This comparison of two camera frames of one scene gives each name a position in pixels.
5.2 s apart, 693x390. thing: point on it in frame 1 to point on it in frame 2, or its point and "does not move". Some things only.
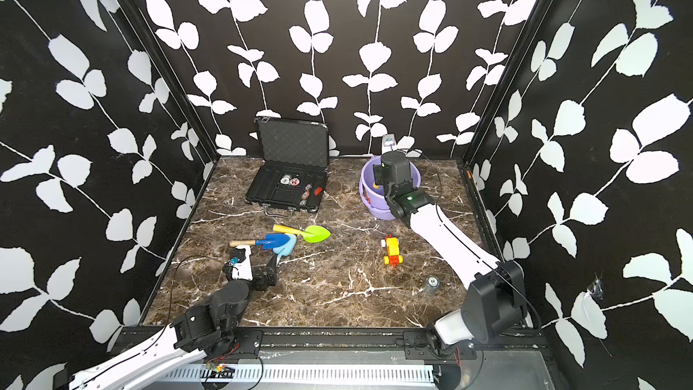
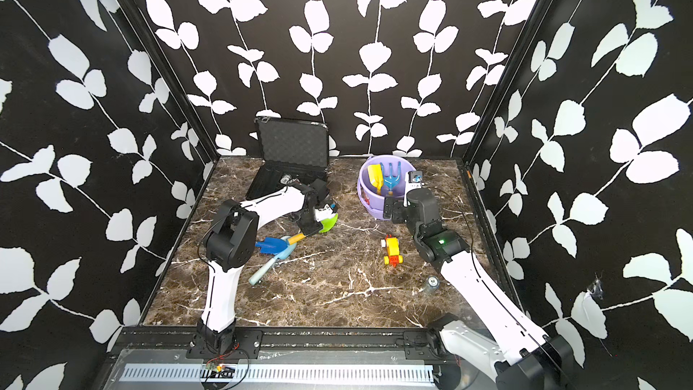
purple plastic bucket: (374, 196) does not move
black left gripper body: (259, 283) to (309, 223)
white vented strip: (301, 375) does not move
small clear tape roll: (433, 282) does not move
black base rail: (507, 344) does not move
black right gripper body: (380, 175) to (401, 215)
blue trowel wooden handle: (268, 242) does not move
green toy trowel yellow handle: (313, 234) to (327, 225)
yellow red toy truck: (392, 248) does not move
